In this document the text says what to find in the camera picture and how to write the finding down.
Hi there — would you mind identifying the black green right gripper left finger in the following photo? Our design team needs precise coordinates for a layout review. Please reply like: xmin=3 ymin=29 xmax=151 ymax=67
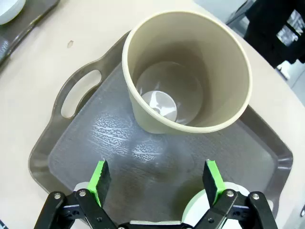
xmin=33 ymin=159 xmax=120 ymax=229

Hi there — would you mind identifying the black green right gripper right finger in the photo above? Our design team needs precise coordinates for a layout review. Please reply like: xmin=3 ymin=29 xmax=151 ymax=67
xmin=188 ymin=159 xmax=279 ymax=229

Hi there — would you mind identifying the light green bowl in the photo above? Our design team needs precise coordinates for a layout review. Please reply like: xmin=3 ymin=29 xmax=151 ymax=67
xmin=73 ymin=181 xmax=250 ymax=222

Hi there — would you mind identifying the tan brown plastic cup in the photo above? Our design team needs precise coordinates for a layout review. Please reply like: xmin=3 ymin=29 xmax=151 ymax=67
xmin=122 ymin=9 xmax=253 ymax=135

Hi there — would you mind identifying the white bowl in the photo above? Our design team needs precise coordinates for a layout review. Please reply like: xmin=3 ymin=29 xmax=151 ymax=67
xmin=0 ymin=0 xmax=26 ymax=25

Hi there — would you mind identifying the person in black shirt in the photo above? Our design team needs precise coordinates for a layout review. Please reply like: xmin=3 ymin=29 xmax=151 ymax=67
xmin=243 ymin=0 xmax=305 ymax=70

